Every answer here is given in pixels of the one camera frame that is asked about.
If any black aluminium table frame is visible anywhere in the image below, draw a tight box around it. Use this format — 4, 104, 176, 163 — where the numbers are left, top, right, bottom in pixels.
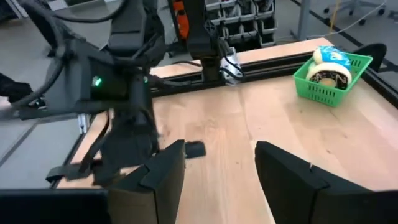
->
149, 51, 398, 108

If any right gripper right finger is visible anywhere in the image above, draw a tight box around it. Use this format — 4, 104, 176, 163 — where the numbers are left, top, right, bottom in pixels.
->
254, 141, 398, 224

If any grey parts bin rack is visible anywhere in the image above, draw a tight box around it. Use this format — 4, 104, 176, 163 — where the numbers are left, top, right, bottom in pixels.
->
203, 0, 278, 52

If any green plastic basket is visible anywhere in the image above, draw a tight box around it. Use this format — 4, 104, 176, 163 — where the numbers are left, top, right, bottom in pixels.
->
293, 51, 374, 108

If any orange plastic object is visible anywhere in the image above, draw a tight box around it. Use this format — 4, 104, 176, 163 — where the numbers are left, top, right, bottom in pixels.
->
172, 0, 190, 40

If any grey metal table leg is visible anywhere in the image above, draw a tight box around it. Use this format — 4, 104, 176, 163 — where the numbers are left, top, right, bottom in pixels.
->
297, 0, 312, 41

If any chocolate iced toy donut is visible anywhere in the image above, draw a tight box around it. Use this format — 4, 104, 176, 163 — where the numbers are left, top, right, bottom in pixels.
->
306, 62, 353, 91

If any blue iced toy donut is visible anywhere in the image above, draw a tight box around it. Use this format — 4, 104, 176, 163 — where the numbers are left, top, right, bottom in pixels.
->
312, 45, 352, 71

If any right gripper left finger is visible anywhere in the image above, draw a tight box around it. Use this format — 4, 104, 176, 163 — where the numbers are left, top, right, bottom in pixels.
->
107, 139, 187, 224

